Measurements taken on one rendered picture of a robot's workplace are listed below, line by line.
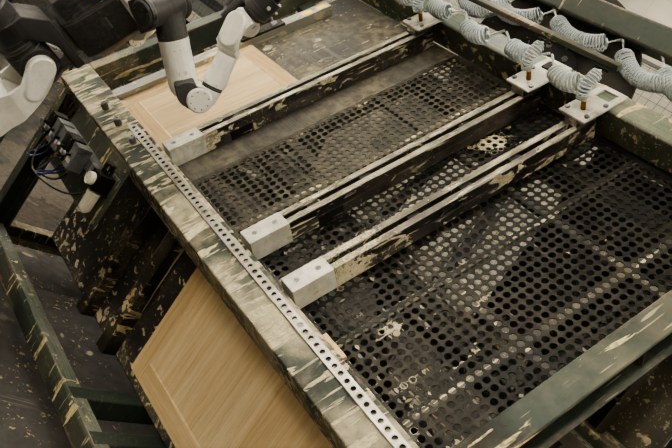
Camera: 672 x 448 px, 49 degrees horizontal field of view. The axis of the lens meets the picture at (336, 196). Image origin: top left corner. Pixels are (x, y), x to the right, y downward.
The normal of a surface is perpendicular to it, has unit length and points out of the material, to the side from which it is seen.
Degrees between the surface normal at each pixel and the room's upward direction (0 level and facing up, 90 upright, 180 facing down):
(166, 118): 51
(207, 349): 90
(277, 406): 90
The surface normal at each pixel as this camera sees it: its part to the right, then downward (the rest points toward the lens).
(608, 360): -0.12, -0.75
